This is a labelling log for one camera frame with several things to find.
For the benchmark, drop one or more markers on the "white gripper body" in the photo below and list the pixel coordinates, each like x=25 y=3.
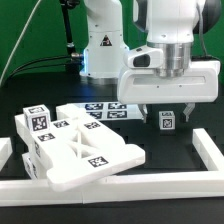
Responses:
x=167 y=75

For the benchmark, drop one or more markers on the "white chair seat block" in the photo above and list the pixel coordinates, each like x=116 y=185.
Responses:
x=31 y=150

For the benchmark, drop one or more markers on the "white tagged cube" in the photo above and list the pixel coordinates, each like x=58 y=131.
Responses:
x=166 y=120
x=37 y=118

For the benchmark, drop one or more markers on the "white chair back frame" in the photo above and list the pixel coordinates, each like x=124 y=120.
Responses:
x=78 y=149

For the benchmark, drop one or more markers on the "white block at left edge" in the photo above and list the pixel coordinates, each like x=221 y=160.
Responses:
x=5 y=151

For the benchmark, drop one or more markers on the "white marker base plate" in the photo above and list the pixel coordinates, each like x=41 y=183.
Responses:
x=104 y=111

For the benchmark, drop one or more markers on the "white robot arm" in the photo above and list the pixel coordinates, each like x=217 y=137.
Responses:
x=166 y=23

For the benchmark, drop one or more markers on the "white L-shaped fence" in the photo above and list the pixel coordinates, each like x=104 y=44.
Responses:
x=207 y=183

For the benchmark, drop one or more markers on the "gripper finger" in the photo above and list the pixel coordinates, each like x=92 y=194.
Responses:
x=144 y=111
x=187 y=111

